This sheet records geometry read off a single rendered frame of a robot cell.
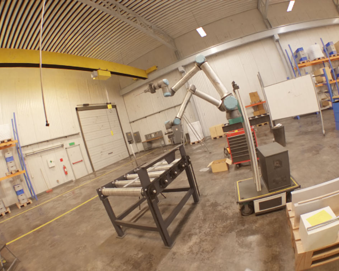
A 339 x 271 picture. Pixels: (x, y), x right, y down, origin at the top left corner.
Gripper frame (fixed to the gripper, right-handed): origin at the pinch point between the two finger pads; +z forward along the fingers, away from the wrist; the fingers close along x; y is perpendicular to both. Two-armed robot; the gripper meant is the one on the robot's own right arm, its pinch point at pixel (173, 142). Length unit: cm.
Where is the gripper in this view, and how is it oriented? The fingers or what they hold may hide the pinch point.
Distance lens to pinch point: 244.7
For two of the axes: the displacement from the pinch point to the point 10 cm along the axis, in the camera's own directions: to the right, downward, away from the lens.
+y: 8.5, -2.2, -4.8
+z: 2.8, 9.6, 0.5
